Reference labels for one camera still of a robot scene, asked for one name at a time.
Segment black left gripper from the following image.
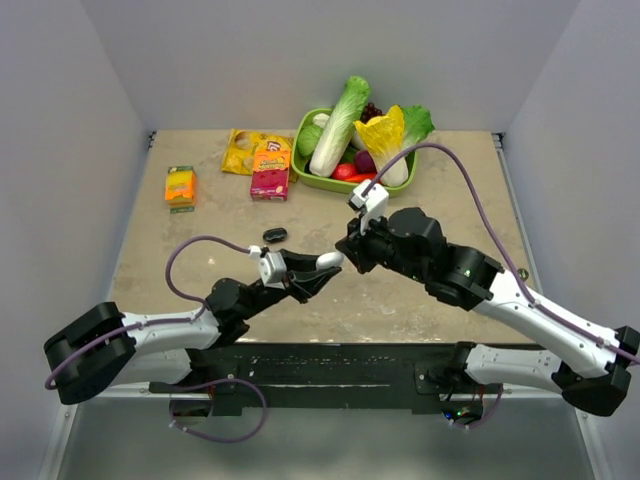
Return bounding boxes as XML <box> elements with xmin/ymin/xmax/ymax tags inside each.
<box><xmin>239</xmin><ymin>249</ymin><xmax>340</xmax><ymax>320</ymax></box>

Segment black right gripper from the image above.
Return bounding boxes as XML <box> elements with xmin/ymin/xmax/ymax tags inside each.
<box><xmin>337</xmin><ymin>206</ymin><xmax>429</xmax><ymax>283</ymax></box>

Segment white earbud charging case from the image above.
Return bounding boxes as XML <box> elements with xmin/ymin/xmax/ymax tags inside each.
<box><xmin>315</xmin><ymin>251</ymin><xmax>345</xmax><ymax>270</ymax></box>

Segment black earbud charging case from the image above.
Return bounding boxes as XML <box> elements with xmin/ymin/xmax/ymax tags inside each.
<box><xmin>262</xmin><ymin>227</ymin><xmax>288</xmax><ymax>244</ymax></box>

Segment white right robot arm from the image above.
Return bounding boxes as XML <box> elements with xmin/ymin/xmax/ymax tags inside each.
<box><xmin>303</xmin><ymin>207</ymin><xmax>639</xmax><ymax>417</ymax></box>

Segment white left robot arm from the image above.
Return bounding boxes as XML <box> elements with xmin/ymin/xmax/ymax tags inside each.
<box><xmin>44</xmin><ymin>246</ymin><xmax>343</xmax><ymax>405</ymax></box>

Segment green plastic tray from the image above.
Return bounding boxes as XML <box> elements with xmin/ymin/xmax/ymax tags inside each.
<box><xmin>291</xmin><ymin>108</ymin><xmax>417</xmax><ymax>198</ymax></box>

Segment orange toy carrot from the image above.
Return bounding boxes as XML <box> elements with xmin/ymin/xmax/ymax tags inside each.
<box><xmin>345</xmin><ymin>173</ymin><xmax>376</xmax><ymax>184</ymax></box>

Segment red toy tomato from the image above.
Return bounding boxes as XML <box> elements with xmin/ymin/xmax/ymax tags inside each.
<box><xmin>331</xmin><ymin>163</ymin><xmax>358</xmax><ymax>181</ymax></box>

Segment purple toy onion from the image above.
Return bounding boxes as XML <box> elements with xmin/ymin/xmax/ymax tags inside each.
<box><xmin>353</xmin><ymin>150</ymin><xmax>377</xmax><ymax>174</ymax></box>

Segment red snack box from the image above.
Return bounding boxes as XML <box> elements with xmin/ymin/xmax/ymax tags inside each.
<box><xmin>249</xmin><ymin>150</ymin><xmax>291</xmax><ymax>201</ymax></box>

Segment green napa cabbage toy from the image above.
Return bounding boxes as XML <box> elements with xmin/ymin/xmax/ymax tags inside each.
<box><xmin>309</xmin><ymin>76</ymin><xmax>371</xmax><ymax>177</ymax></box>

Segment yellow napa cabbage toy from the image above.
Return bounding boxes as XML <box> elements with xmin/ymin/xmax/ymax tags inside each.
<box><xmin>354</xmin><ymin>105</ymin><xmax>408</xmax><ymax>187</ymax></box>

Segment green round toy vegetable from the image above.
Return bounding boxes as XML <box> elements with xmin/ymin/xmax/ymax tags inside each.
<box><xmin>296</xmin><ymin>124</ymin><xmax>324</xmax><ymax>157</ymax></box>

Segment yellow chips bag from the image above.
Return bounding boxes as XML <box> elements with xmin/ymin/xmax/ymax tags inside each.
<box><xmin>220</xmin><ymin>129</ymin><xmax>294</xmax><ymax>175</ymax></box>

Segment white toy garlic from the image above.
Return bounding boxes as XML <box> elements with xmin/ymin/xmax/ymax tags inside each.
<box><xmin>312</xmin><ymin>113</ymin><xmax>330</xmax><ymax>129</ymax></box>

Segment dark toy grapes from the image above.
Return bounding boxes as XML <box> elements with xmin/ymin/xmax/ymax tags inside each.
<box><xmin>360</xmin><ymin>102</ymin><xmax>383</xmax><ymax>123</ymax></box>

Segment green lettuce leaf toy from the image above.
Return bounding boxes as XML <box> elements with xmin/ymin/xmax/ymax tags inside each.
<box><xmin>401</xmin><ymin>105</ymin><xmax>435</xmax><ymax>150</ymax></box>

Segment orange sponge pack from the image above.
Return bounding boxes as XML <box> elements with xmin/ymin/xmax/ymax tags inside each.
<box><xmin>164</xmin><ymin>166</ymin><xmax>197</xmax><ymax>213</ymax></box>

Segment green glass bottle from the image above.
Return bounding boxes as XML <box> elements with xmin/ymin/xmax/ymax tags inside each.
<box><xmin>517</xmin><ymin>268</ymin><xmax>529</xmax><ymax>282</ymax></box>

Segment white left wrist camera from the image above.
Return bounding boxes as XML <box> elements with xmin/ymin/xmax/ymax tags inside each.
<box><xmin>248</xmin><ymin>245</ymin><xmax>287</xmax><ymax>289</ymax></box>

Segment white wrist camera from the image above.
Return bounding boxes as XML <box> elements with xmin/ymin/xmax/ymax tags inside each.
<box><xmin>248</xmin><ymin>245</ymin><xmax>287</xmax><ymax>289</ymax></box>
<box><xmin>348</xmin><ymin>180</ymin><xmax>389</xmax><ymax>235</ymax></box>

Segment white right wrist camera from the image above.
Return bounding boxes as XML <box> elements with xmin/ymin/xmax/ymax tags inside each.
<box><xmin>348</xmin><ymin>180</ymin><xmax>389</xmax><ymax>235</ymax></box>

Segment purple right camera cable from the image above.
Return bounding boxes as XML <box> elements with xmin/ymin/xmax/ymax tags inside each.
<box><xmin>364</xmin><ymin>142</ymin><xmax>640</xmax><ymax>366</ymax></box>

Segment purple camera cable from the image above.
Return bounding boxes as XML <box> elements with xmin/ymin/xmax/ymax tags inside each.
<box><xmin>364</xmin><ymin>142</ymin><xmax>640</xmax><ymax>366</ymax></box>
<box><xmin>44</xmin><ymin>235</ymin><xmax>254</xmax><ymax>391</ymax></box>

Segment black base frame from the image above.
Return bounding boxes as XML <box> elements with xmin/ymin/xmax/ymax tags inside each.
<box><xmin>149</xmin><ymin>343</ymin><xmax>499</xmax><ymax>415</ymax></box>

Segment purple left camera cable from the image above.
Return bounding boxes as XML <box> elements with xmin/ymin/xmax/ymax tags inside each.
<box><xmin>44</xmin><ymin>235</ymin><xmax>254</xmax><ymax>391</ymax></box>

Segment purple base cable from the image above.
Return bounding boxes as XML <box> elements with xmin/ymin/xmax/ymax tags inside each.
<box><xmin>168</xmin><ymin>378</ymin><xmax>269</xmax><ymax>445</ymax></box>

